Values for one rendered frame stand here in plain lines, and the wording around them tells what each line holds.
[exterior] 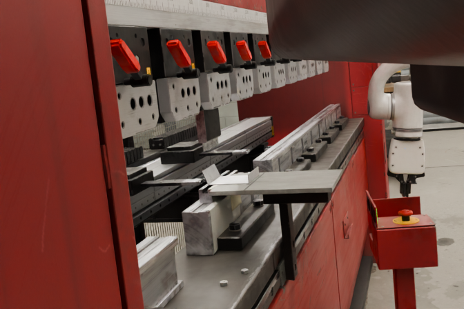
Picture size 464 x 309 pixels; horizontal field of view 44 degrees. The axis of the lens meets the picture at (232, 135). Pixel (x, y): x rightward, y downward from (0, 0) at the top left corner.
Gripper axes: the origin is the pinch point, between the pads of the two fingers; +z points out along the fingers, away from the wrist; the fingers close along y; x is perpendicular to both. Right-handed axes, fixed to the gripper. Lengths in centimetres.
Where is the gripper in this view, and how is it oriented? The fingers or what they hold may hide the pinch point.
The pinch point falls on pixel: (404, 189)
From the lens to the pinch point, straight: 178.8
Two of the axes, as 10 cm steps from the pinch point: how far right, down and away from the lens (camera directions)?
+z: 0.1, 9.9, 1.4
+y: 9.9, 0.1, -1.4
